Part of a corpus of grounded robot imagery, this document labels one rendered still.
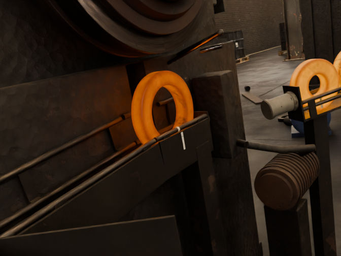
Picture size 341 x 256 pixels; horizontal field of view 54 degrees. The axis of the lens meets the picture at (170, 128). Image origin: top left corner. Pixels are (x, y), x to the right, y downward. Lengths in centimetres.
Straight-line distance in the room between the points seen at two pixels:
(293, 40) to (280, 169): 873
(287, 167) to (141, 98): 46
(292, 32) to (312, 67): 853
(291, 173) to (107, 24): 60
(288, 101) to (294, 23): 858
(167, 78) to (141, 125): 13
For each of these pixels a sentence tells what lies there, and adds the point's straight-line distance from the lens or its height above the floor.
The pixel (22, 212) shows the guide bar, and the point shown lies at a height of 68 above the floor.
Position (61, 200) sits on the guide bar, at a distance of 56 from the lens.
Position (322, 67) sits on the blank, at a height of 75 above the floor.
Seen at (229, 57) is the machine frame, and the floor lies 82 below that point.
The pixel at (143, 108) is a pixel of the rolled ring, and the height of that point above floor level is 78.
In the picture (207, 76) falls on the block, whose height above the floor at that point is 80.
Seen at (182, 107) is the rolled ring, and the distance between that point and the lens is 80.
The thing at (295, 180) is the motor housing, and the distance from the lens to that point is 94.
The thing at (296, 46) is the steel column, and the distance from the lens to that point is 959.
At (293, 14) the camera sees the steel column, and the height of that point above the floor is 115.
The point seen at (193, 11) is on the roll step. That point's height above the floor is 96.
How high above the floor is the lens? 89
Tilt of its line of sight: 13 degrees down
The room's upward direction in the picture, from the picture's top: 10 degrees counter-clockwise
